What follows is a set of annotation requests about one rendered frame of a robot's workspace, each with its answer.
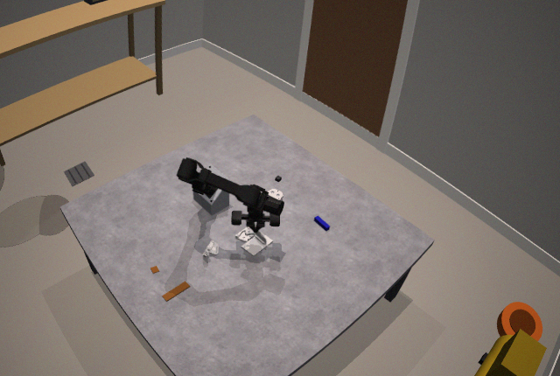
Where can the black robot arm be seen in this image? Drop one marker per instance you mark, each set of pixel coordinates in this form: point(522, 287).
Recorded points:
point(207, 182)

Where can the brown flat rectangular plate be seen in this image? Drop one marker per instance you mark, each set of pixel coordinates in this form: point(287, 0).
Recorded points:
point(174, 292)

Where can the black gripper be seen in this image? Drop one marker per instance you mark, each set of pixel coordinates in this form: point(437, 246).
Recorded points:
point(255, 216)

